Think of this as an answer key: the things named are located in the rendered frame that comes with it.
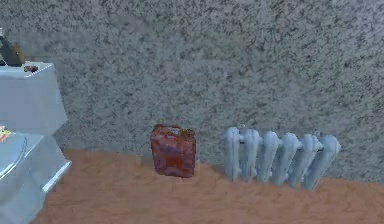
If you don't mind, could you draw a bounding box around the red fuel canister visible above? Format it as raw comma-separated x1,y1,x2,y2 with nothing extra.
149,123,197,179

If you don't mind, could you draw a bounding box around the dark olive object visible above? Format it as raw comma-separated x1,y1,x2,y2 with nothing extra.
0,34,26,67

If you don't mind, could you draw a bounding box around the colourful flat object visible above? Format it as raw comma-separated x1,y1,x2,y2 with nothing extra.
0,125,14,144

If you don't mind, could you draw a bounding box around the pale blue radiator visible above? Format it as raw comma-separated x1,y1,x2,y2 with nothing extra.
223,124,342,192

